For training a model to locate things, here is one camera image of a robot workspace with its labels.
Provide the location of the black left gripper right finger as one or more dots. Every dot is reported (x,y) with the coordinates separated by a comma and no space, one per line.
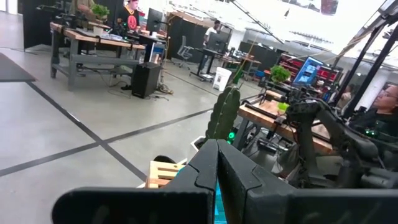
(248,199)

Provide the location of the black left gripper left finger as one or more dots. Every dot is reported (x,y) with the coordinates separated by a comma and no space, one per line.
(186,199)

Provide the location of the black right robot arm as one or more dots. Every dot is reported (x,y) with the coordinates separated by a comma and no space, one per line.
(339,137)

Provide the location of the wooden slatted shelf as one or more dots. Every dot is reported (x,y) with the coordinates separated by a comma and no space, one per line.
(158,174)

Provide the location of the white plant pot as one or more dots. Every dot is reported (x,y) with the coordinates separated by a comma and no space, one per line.
(196,143)

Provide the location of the wooden-top workbench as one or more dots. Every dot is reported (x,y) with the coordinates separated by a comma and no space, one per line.
(267,119)

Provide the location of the tall green cactus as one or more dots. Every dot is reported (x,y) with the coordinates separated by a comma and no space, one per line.
(224,113)

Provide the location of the lime green cup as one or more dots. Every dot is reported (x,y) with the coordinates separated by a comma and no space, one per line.
(283,107)

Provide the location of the white waste bin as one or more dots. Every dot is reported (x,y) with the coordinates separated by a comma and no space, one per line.
(221,78)

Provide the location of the black computer tower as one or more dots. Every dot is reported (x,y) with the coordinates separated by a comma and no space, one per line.
(145,79)

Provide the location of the leafy green potted plant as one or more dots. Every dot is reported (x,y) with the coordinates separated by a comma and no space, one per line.
(280,73)

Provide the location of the blue-screen computer monitor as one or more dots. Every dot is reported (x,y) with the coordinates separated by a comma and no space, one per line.
(308,71)

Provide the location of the black office desk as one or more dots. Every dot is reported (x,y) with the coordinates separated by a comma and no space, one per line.
(207,59)

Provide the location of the grey office chair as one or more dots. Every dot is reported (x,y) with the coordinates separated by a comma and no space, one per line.
(185,51)

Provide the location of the red storage bin rack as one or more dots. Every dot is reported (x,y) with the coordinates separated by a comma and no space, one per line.
(329,74)

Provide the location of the black computer monitor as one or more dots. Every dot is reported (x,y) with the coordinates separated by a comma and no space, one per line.
(154,19)
(216,42)

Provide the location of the seated person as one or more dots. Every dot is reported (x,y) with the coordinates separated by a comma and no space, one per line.
(385,105)

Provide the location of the person in white shirt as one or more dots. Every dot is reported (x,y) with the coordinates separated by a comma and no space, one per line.
(211,31)

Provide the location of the leafy plant in white pot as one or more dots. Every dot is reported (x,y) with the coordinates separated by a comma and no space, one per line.
(99,14)

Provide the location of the black floor mat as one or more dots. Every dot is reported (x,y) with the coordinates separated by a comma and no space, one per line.
(14,70)

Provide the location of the grey-frame wooden workbench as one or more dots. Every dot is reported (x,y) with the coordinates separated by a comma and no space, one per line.
(93,57)

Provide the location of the black frame pole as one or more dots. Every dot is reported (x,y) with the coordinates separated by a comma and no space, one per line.
(373,71)
(357,67)

